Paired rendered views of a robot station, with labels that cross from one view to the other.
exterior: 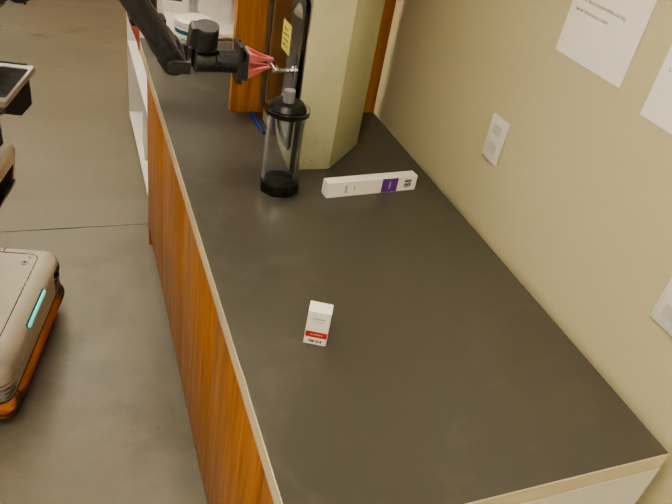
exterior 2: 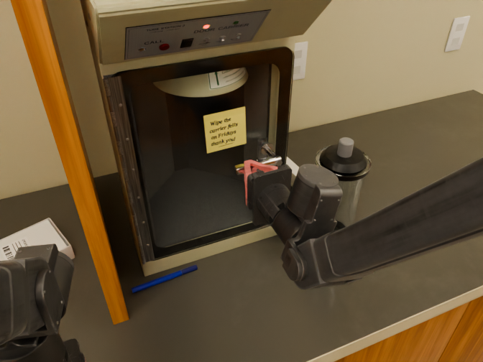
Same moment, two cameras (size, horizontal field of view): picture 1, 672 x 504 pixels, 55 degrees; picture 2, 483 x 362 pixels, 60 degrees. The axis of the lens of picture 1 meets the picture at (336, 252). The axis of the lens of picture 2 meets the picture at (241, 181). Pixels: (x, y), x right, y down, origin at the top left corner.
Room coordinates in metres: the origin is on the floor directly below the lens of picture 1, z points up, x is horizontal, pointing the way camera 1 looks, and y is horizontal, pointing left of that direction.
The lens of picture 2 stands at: (1.62, 0.87, 1.63)
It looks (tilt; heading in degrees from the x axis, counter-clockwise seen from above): 38 degrees down; 273
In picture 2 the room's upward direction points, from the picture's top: straight up
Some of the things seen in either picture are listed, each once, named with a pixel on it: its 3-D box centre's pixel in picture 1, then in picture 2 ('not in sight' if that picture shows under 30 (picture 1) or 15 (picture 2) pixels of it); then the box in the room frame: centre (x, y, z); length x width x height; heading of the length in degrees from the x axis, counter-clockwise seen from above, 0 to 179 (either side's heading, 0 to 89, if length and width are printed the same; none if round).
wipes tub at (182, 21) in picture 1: (193, 39); not in sight; (2.22, 0.63, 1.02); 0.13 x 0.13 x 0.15
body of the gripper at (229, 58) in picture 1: (228, 61); (277, 205); (1.59, 0.36, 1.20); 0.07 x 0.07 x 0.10; 26
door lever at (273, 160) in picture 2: (279, 65); (255, 159); (1.63, 0.24, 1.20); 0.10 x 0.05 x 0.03; 25
